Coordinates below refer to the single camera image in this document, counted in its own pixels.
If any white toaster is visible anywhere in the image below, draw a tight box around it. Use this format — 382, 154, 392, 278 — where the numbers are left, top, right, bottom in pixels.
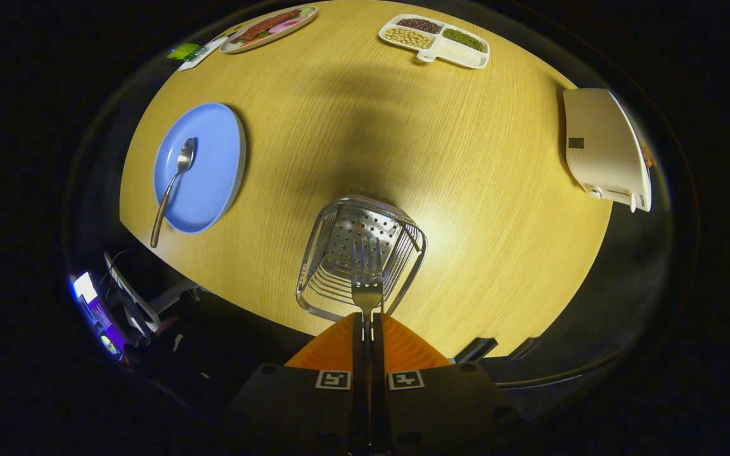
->
562, 87, 653, 213

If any blue round plate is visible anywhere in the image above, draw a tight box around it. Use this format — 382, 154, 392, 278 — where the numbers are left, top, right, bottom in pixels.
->
153, 103, 247, 234

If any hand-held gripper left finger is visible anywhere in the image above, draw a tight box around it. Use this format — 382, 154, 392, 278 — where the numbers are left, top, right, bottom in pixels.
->
232, 313, 366, 456

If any white monitor stand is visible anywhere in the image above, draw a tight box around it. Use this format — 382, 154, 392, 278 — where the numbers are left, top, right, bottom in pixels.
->
104, 252, 163, 336

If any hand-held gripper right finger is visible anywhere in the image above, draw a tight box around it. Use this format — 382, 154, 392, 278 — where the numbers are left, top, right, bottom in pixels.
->
371, 313, 524, 456

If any oval plate with food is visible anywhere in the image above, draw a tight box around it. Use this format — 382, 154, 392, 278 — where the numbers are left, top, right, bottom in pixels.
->
219, 5, 319, 54

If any metal spoon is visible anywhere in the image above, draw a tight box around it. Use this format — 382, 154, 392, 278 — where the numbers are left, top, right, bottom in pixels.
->
150, 137, 196, 249

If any metal fork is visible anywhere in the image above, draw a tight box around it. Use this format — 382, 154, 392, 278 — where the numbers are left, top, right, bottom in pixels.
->
350, 237, 385, 330

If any metal wire cutlery basket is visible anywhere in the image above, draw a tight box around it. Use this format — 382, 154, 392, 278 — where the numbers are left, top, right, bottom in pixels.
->
295, 194, 428, 322

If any lit computer monitor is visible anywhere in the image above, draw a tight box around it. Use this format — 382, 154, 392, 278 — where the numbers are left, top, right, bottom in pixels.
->
72, 272, 128, 355

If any white square coaster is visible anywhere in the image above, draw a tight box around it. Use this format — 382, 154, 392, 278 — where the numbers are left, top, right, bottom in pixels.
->
178, 37, 229, 72

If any green drink bottle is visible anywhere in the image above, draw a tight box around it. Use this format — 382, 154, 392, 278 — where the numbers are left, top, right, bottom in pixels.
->
167, 42, 207, 62

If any white divided bean tray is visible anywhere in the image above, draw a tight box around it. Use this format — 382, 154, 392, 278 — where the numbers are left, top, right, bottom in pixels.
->
378, 14, 490, 69

